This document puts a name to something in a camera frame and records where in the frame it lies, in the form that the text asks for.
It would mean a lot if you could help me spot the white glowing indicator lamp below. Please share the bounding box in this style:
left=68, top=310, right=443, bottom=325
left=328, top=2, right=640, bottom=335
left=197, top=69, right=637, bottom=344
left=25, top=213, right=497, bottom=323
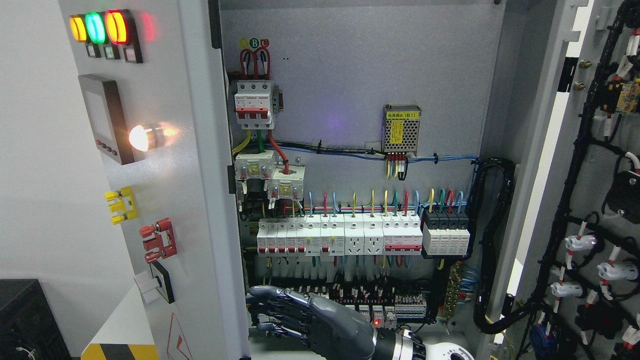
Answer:
left=128, top=124, right=166, bottom=152

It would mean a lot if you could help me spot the red electric hazard warning sticker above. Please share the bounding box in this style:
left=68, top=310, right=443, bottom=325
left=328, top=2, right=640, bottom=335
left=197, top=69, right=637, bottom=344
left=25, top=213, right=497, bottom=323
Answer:
left=166, top=313, right=194, bottom=360

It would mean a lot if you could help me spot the white current transformer middle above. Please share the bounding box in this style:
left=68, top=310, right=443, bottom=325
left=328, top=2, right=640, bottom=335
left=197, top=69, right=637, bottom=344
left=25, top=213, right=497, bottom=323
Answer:
left=234, top=149, right=277, bottom=181

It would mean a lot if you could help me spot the white twin socket module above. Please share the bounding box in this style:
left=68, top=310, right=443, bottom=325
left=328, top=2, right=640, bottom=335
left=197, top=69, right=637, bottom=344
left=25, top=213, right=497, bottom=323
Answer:
left=343, top=213, right=384, bottom=256

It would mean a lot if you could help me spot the black digital power meter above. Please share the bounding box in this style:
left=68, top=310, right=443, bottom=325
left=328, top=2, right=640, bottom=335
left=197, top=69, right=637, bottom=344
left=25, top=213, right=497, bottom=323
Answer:
left=78, top=74, right=135, bottom=166

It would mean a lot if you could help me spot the red terminal post pair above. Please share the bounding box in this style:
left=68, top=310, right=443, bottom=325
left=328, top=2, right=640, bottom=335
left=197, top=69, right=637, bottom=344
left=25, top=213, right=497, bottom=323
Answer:
left=139, top=218, right=178, bottom=264

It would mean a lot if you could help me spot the white red four-pole breaker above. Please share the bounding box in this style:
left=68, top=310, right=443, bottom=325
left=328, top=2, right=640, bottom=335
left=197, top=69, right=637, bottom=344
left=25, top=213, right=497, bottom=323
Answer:
left=382, top=214, right=423, bottom=256

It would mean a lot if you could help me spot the red indicator lamp left door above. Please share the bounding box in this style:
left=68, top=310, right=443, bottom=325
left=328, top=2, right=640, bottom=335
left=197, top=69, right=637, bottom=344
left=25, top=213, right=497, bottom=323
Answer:
left=105, top=9, right=144, bottom=64

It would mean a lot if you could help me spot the grey cabinet door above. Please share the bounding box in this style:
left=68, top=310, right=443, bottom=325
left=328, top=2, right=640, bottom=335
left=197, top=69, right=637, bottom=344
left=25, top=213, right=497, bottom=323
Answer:
left=462, top=0, right=639, bottom=360
left=59, top=0, right=251, bottom=360

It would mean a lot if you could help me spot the white table with hazard stripe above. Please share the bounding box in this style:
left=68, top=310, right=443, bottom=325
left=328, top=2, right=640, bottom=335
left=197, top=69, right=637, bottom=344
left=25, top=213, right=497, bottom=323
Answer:
left=80, top=285, right=159, bottom=360

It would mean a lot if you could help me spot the black surge protector block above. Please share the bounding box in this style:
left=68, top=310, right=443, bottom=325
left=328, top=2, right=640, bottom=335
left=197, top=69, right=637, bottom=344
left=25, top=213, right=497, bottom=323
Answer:
left=422, top=210, right=470, bottom=259

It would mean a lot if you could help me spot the white rotary selector switch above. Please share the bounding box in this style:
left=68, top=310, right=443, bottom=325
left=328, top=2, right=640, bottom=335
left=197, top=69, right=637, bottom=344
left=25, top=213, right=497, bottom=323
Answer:
left=134, top=261, right=175, bottom=305

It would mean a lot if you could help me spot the green indicator lamp left door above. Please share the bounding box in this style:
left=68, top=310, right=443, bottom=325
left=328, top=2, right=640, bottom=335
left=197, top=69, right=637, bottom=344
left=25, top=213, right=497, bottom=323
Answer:
left=85, top=11, right=121, bottom=60

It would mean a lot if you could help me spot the white current transformer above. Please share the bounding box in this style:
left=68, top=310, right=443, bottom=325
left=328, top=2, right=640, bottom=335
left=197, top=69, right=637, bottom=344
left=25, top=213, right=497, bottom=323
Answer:
left=263, top=162, right=306, bottom=202
left=234, top=149, right=277, bottom=181

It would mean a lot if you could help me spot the brass ground bar right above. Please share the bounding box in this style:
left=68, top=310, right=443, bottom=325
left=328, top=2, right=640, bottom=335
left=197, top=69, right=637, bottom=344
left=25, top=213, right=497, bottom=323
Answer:
left=442, top=261, right=462, bottom=321

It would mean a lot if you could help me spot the row of small breakers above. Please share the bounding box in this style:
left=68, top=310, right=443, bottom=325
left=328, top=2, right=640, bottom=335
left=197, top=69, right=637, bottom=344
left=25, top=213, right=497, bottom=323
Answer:
left=256, top=214, right=345, bottom=259

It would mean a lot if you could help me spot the black corrugated cable loom right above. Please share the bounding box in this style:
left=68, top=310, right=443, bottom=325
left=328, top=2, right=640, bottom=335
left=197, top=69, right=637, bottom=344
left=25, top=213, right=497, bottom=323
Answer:
left=472, top=157, right=551, bottom=336

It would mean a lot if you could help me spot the perforated metal power supply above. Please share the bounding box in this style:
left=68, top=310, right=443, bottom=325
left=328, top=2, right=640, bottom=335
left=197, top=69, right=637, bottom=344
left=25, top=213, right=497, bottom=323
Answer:
left=381, top=104, right=422, bottom=153

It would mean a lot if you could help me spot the row of relay modules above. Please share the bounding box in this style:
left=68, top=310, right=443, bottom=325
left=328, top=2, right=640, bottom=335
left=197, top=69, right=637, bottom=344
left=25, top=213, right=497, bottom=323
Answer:
left=346, top=304, right=397, bottom=330

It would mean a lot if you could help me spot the yellow indicator lamp left door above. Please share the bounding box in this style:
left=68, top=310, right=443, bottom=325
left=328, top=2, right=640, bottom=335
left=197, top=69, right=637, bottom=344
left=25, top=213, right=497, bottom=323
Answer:
left=69, top=14, right=102, bottom=59

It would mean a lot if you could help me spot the white red main breaker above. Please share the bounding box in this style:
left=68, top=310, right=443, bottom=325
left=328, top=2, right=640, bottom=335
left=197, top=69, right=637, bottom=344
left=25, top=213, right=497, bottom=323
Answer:
left=234, top=80, right=284, bottom=131

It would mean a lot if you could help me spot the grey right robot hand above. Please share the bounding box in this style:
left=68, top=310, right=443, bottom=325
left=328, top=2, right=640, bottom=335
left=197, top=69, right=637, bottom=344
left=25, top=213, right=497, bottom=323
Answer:
left=246, top=285, right=375, bottom=360

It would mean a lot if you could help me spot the yellow terminal post pair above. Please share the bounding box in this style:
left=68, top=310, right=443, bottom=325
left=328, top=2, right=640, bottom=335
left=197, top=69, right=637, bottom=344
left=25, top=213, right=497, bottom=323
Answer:
left=104, top=186, right=138, bottom=225

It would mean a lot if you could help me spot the white current transformer right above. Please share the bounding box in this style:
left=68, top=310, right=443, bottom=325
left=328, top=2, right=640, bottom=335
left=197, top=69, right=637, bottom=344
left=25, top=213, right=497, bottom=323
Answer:
left=263, top=162, right=306, bottom=202

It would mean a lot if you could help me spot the black box at left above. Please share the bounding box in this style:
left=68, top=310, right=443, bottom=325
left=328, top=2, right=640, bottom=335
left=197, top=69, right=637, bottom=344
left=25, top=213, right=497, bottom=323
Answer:
left=0, top=279, right=71, bottom=360

